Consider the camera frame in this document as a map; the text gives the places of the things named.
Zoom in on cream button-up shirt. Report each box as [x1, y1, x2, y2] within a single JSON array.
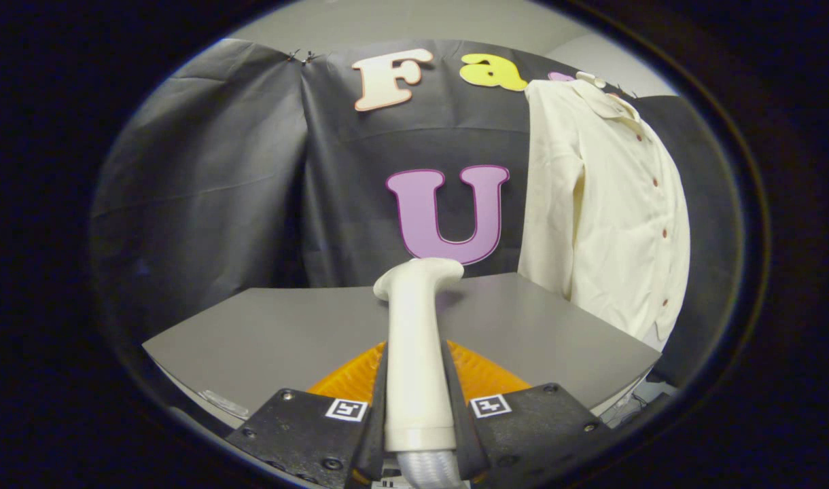
[[516, 73, 692, 352]]

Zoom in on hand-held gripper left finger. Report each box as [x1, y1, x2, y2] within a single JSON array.
[[224, 340, 388, 489]]

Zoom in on black backdrop cloth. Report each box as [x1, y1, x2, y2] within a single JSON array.
[[88, 37, 745, 388]]

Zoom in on cream garment steamer head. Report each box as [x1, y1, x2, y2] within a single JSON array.
[[372, 257, 466, 454]]

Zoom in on grey cabinet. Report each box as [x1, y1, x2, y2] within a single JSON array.
[[141, 272, 662, 429]]

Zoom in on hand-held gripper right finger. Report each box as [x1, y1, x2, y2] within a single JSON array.
[[442, 340, 609, 486]]

